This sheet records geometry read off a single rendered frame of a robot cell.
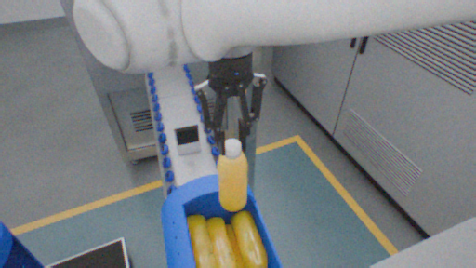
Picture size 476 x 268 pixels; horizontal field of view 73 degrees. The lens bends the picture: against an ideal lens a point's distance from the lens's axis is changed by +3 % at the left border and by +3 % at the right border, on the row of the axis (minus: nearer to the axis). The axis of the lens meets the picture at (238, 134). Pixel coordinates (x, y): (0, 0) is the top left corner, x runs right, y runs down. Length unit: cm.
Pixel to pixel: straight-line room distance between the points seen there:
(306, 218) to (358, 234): 34
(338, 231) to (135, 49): 212
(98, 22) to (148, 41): 4
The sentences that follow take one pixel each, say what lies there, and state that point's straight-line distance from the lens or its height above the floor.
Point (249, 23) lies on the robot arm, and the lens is 29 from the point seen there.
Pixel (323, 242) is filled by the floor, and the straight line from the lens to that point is 224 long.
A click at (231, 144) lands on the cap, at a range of 67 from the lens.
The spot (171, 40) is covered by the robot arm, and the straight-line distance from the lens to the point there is 31.
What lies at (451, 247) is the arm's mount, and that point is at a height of 108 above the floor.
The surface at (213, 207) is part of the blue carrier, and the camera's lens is 101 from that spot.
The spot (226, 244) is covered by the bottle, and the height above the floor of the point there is 109.
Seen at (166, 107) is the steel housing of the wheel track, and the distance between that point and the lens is 164.
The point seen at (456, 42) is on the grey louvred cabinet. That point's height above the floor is 120.
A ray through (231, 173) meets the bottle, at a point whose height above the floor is 139.
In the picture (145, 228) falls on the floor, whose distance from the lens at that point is 230.
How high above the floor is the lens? 192
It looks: 43 degrees down
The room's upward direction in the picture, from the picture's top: straight up
